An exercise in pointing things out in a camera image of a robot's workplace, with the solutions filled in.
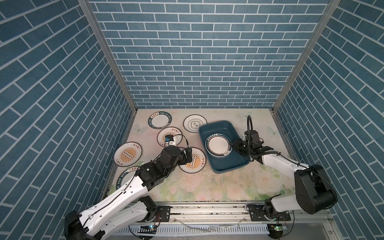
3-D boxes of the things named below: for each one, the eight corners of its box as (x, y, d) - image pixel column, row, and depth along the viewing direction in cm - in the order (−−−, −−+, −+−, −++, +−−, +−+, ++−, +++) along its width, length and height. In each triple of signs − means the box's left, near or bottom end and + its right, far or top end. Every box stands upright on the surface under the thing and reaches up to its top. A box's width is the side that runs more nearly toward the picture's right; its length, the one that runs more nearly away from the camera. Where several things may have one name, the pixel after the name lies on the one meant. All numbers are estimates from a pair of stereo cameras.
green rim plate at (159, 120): (146, 129, 111) (145, 127, 109) (151, 112, 122) (150, 111, 120) (170, 129, 111) (169, 127, 109) (172, 113, 122) (172, 111, 120)
